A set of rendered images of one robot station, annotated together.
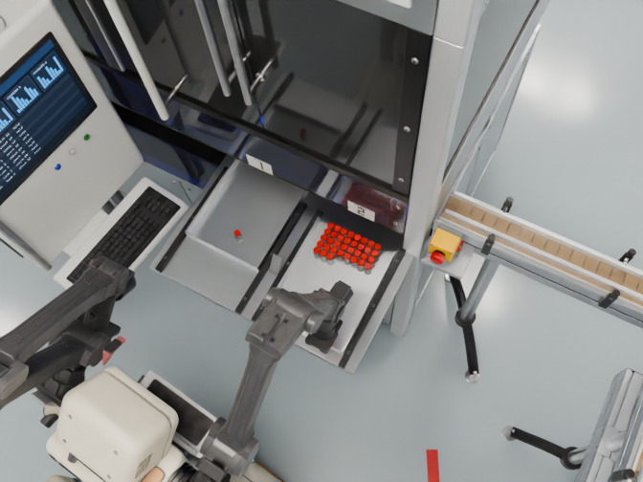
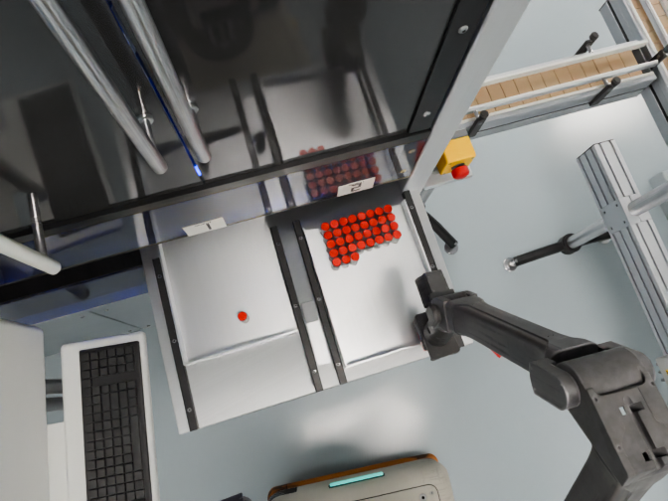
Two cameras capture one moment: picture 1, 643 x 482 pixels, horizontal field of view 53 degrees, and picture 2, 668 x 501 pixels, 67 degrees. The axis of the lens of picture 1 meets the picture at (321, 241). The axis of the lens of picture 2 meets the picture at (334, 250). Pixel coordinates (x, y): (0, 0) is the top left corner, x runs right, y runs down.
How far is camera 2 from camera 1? 0.92 m
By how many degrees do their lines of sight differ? 22
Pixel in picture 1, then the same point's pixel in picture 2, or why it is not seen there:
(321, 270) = (352, 276)
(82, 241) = (64, 476)
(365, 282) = (402, 251)
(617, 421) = (622, 190)
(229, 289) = (285, 376)
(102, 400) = not seen: outside the picture
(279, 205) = (249, 250)
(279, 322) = (630, 415)
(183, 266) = (215, 399)
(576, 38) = not seen: outside the picture
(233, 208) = (205, 293)
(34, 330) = not seen: outside the picture
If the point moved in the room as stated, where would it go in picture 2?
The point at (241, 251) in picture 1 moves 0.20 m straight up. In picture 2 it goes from (258, 328) to (249, 317)
